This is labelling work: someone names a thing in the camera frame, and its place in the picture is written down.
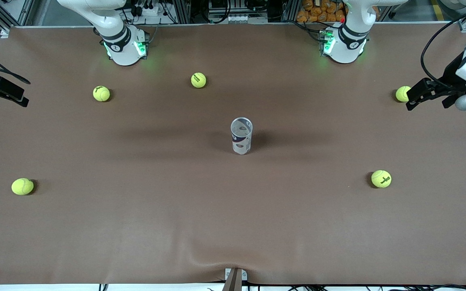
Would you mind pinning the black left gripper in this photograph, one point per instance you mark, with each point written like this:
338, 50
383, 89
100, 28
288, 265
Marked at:
448, 77

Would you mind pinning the clear plastic tennis ball can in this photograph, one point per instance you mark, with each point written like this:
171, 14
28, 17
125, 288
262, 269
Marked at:
241, 141

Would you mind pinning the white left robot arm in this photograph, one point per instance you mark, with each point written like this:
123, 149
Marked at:
348, 52

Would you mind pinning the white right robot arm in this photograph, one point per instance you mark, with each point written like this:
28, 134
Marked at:
124, 54

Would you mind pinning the yellow tennis ball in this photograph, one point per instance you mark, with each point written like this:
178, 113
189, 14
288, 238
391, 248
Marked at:
198, 80
22, 186
381, 178
101, 93
401, 93

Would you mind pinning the bag of orange items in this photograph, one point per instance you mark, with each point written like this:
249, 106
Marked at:
322, 14

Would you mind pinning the white power strip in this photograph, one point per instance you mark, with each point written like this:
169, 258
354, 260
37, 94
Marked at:
152, 10

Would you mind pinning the brown table mat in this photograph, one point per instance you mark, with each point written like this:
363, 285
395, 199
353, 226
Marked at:
233, 226

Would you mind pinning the aluminium frame post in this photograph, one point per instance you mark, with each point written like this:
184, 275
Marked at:
182, 10
287, 10

